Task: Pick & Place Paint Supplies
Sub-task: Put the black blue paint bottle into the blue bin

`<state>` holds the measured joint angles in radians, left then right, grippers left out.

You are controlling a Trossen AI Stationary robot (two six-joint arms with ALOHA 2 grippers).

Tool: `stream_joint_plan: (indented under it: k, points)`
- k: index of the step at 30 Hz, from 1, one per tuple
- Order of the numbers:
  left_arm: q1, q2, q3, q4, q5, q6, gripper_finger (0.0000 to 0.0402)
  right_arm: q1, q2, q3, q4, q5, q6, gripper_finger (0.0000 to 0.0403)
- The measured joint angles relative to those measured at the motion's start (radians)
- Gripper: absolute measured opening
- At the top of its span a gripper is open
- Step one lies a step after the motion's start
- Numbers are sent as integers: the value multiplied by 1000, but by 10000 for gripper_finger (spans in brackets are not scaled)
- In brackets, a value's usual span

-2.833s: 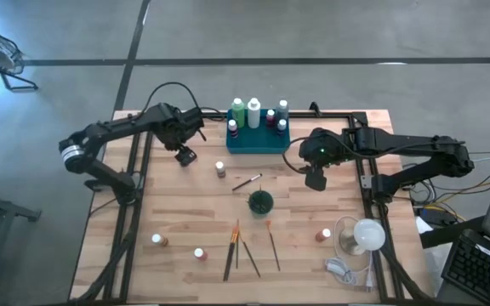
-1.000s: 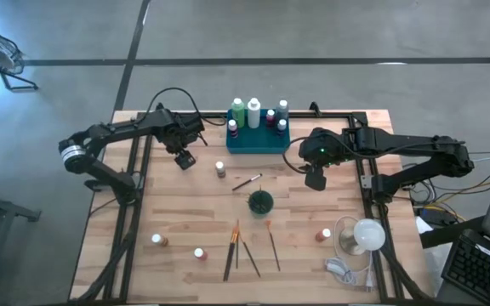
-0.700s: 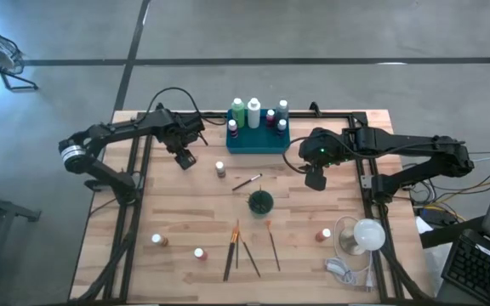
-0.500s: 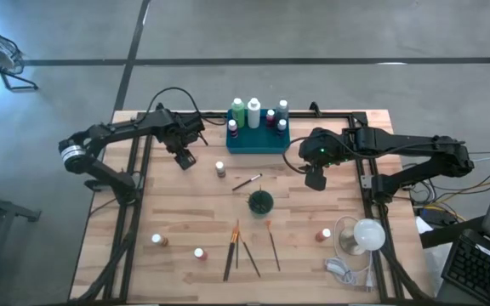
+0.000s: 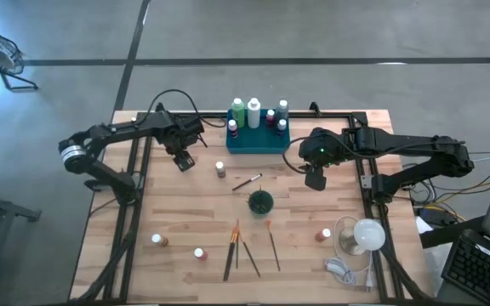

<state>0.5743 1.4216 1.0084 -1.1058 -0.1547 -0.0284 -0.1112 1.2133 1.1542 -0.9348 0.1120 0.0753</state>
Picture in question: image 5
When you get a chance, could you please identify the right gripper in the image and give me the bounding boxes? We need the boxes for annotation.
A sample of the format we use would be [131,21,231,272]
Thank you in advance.
[305,156,330,192]

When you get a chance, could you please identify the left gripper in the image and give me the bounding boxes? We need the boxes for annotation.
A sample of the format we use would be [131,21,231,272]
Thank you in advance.
[166,138,196,173]

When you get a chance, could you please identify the large green paint bottle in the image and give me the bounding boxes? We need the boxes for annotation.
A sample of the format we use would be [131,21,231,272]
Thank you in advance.
[231,97,247,129]

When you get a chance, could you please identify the tall slate teal bottle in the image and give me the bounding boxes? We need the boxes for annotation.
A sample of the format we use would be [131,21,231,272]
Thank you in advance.
[275,99,290,122]

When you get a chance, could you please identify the large white bottle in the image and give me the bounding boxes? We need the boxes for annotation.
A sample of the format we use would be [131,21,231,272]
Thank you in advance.
[246,97,262,129]

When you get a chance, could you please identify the teal plastic cup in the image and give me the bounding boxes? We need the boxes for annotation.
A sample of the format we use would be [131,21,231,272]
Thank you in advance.
[247,189,275,216]

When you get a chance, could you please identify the black brush silver ferrule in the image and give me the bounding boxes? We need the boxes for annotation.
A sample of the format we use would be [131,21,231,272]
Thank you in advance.
[231,172,264,192]

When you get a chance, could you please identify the teal plastic bin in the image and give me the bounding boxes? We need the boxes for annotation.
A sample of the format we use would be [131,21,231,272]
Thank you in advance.
[225,108,292,155]

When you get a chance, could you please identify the white globe desk lamp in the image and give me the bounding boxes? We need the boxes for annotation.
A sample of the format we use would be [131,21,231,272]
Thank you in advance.
[338,218,387,257]

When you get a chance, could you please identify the black paintbrush orange bristles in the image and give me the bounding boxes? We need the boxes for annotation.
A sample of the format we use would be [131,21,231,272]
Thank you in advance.
[265,219,282,272]

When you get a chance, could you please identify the thick black paintbrush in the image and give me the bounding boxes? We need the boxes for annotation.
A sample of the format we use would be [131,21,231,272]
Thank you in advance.
[222,218,238,282]
[225,218,241,282]

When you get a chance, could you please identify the black metal stand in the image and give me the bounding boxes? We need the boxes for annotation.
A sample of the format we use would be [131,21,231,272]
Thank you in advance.
[0,184,43,306]

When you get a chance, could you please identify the black keyboard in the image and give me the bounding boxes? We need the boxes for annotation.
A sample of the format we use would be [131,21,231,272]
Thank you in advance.
[440,235,490,306]

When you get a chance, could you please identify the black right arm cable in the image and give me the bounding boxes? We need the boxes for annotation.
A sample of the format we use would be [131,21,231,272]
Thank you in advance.
[282,135,314,175]

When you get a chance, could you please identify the black table frame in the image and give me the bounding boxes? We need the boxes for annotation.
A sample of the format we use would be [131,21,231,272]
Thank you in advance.
[72,109,433,303]

